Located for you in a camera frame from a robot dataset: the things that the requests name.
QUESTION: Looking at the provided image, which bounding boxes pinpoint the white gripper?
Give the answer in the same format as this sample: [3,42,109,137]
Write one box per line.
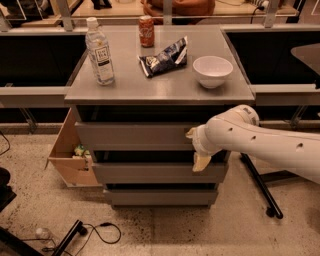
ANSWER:
[185,125,220,172]

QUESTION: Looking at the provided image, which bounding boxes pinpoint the grey top drawer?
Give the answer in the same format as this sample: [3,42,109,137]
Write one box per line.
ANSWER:
[75,122,197,151]

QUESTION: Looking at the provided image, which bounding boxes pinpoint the grey drawer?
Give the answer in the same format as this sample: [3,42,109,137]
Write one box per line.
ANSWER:
[93,163,228,184]
[103,189,218,206]
[75,122,197,151]

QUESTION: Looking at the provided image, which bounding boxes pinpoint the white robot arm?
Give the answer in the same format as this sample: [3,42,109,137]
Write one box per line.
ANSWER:
[186,105,320,184]

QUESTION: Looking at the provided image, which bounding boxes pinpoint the grey drawer cabinet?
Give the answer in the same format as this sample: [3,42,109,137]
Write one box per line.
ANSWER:
[65,25,254,191]

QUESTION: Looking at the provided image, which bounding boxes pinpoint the grey bottom drawer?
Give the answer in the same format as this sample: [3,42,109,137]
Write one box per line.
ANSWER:
[103,189,218,206]

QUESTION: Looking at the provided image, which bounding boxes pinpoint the grey middle drawer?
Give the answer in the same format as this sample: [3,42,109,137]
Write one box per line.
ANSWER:
[93,163,228,184]

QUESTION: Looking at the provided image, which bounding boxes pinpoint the black stand leg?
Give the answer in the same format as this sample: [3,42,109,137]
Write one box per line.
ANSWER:
[241,153,283,219]

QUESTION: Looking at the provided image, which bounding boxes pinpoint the white ceramic bowl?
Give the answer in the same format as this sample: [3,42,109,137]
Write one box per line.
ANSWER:
[193,56,233,89]

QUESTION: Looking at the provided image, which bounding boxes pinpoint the dark blue chip bag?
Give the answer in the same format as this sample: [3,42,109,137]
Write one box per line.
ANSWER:
[139,37,188,78]

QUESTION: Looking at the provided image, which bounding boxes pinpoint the cardboard box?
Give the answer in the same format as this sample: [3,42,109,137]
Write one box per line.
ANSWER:
[48,110,99,187]

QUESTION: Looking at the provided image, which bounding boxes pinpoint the black tripod leg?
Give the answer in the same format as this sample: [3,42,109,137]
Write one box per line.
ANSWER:
[51,220,88,256]

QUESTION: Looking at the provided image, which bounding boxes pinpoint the red soda can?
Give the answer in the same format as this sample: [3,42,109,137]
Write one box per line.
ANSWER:
[139,15,154,47]

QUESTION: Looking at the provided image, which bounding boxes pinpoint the brown leather bag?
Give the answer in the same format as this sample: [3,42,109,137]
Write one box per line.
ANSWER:
[140,0,215,25]

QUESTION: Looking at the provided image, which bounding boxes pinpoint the clear plastic water bottle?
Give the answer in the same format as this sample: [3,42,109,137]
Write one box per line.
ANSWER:
[85,17,114,85]

